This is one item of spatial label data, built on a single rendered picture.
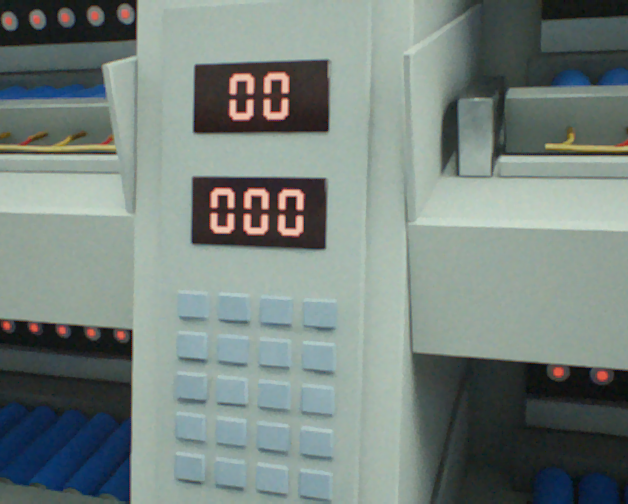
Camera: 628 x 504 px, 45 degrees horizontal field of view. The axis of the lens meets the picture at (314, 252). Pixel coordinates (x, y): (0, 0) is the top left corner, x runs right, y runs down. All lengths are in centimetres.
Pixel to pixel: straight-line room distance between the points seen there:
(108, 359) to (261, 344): 25
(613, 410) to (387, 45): 24
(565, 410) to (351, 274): 20
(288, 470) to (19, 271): 13
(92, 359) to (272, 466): 25
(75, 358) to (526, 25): 33
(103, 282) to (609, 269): 17
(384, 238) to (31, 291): 14
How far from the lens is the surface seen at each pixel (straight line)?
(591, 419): 41
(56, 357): 50
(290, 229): 24
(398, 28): 24
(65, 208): 29
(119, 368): 48
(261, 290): 24
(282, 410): 25
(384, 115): 24
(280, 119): 24
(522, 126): 30
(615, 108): 30
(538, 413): 41
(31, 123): 38
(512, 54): 44
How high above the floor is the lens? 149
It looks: 3 degrees down
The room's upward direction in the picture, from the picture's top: 2 degrees clockwise
